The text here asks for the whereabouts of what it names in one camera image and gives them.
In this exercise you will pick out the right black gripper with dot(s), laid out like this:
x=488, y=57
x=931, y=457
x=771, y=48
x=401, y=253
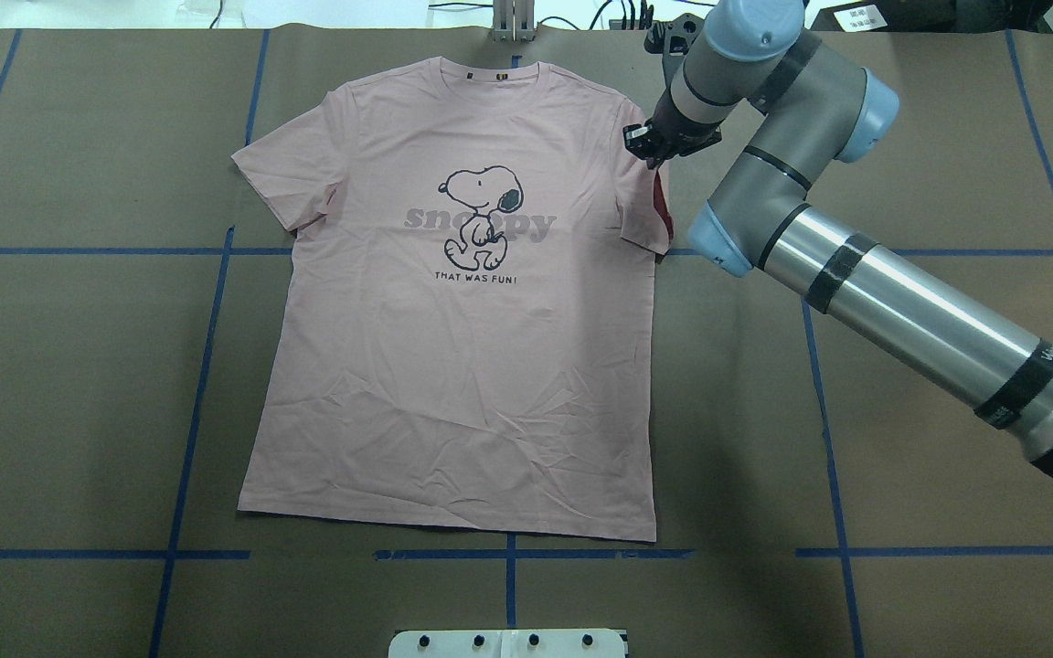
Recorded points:
x=670, y=136

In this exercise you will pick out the pink Snoopy t-shirt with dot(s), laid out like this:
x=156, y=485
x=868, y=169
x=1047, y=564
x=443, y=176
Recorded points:
x=467, y=336

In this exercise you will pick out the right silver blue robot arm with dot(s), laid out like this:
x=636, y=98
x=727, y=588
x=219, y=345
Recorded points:
x=818, y=107

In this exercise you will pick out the black box with label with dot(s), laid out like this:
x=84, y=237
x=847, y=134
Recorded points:
x=881, y=16

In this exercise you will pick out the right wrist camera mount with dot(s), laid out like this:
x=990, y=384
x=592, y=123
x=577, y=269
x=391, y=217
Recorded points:
x=672, y=40

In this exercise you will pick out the aluminium frame post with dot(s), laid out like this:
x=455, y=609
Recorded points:
x=514, y=20

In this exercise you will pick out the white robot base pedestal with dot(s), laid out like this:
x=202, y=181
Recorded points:
x=559, y=642

